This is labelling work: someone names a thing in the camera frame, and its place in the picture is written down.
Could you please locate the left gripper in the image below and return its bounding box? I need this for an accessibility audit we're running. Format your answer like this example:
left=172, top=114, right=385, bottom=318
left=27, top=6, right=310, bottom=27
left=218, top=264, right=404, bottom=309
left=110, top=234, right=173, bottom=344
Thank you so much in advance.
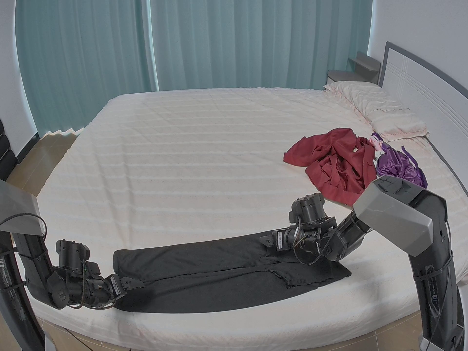
left=105, top=274, right=145, bottom=299

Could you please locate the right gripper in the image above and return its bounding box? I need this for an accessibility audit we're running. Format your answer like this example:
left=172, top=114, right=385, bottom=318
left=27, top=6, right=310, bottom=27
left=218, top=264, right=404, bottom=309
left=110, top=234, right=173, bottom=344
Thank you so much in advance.
left=259, top=228, right=294, bottom=251

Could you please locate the black T-shirt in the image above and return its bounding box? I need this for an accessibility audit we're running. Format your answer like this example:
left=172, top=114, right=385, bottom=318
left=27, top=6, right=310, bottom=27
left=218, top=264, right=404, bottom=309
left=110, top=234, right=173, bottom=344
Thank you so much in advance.
left=113, top=231, right=352, bottom=312

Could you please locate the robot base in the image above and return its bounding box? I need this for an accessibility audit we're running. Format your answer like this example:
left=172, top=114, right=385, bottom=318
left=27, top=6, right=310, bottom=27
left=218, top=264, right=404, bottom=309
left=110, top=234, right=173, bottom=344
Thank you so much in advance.
left=417, top=337, right=463, bottom=351

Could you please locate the bed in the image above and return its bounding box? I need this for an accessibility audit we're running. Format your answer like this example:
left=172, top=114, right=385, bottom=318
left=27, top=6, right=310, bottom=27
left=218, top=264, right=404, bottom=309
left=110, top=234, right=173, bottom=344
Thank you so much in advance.
left=7, top=42, right=468, bottom=346

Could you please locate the dark red garment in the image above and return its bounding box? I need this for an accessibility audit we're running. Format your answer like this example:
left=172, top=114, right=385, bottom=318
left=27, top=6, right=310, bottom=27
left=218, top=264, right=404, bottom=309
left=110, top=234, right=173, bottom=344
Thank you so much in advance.
left=283, top=127, right=377, bottom=207

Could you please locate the purple garment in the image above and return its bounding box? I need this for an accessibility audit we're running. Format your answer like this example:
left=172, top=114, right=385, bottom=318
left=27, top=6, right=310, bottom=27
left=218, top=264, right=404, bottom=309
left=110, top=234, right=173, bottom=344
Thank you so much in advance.
left=371, top=133, right=428, bottom=189

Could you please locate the cream pillow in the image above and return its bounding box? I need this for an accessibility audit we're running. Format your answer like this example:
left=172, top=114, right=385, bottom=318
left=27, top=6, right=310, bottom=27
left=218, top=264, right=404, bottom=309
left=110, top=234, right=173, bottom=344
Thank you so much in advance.
left=323, top=81, right=430, bottom=142

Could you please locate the black chest of drawers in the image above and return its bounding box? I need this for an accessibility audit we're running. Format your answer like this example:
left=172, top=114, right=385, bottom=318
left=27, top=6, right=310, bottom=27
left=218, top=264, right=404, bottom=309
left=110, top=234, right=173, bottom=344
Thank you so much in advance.
left=0, top=119, right=18, bottom=180

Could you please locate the grey bedside table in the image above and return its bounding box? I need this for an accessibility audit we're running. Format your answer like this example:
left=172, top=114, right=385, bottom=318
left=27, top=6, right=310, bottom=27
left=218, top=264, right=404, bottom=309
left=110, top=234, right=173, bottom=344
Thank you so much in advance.
left=326, top=51, right=381, bottom=85

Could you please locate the blue-green curtain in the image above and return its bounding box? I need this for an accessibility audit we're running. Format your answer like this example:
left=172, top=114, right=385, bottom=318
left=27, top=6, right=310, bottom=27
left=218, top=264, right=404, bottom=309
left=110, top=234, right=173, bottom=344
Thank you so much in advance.
left=15, top=0, right=158, bottom=138
left=146, top=0, right=371, bottom=91

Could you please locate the black cable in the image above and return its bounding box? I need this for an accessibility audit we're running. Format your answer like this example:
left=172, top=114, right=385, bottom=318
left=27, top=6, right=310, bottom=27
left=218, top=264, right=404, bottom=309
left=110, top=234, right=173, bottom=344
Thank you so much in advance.
left=293, top=245, right=324, bottom=266
left=64, top=326, right=92, bottom=351
left=0, top=214, right=48, bottom=239

